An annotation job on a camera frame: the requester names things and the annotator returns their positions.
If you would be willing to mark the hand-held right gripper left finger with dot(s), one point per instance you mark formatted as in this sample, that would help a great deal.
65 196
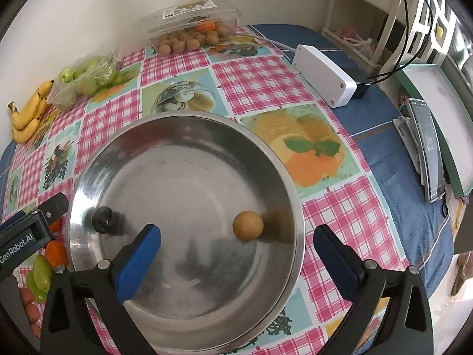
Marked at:
138 262

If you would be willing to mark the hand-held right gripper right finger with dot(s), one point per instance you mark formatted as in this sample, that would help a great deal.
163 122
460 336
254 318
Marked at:
340 262

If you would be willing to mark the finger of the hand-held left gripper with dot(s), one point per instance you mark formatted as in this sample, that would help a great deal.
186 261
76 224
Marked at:
57 207

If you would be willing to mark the orange mandarin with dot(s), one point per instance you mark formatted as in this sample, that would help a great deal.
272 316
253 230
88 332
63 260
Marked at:
55 225
57 253

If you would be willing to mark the dark purple plum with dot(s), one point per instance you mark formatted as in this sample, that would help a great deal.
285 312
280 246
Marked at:
101 220

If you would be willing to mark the brown longan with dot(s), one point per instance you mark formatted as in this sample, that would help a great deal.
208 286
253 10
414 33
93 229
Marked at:
248 226

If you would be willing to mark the round steel bowl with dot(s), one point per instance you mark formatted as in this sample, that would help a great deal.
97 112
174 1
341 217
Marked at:
192 177

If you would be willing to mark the single green jujube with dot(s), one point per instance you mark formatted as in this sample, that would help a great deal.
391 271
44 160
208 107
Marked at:
41 275
33 291

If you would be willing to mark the reddish brown fruit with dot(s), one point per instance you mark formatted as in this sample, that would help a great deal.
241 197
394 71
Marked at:
32 312
26 296

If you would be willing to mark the yellow banana bunch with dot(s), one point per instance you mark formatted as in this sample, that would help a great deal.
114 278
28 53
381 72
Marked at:
29 112

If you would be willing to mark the clear plastic jujube container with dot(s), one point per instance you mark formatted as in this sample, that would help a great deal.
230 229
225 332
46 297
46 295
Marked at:
66 94

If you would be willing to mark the pile of green jujubes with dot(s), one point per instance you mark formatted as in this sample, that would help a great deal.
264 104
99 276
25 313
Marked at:
88 75

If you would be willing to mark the white phone stand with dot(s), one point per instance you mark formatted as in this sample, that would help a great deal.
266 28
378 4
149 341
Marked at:
406 137

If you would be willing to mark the black smartphone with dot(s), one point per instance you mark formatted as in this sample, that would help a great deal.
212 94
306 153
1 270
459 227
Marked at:
428 148

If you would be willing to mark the black power adapter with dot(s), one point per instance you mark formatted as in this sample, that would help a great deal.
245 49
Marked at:
364 85

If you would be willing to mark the green and white box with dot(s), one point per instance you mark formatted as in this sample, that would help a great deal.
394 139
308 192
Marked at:
443 111

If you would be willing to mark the white power box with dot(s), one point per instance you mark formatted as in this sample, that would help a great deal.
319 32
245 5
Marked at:
325 75

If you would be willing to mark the pink checked tablecloth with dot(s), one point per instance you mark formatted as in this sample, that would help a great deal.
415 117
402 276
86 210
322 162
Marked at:
258 77

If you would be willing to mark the pile of brown longans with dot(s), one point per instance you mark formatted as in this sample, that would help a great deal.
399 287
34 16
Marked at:
177 42

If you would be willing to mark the pink plastic bag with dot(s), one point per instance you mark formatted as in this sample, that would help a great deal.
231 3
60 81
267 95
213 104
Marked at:
356 40

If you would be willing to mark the small orange kumquat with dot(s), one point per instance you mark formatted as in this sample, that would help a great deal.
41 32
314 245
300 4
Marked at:
205 26

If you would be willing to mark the clear bag of brown fruit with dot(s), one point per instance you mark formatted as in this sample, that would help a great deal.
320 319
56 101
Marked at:
192 11

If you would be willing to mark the white wooden shelf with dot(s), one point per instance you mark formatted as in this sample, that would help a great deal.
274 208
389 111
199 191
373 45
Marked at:
332 0

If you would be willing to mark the white lattice rack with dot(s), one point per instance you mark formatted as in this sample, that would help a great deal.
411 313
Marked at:
430 14

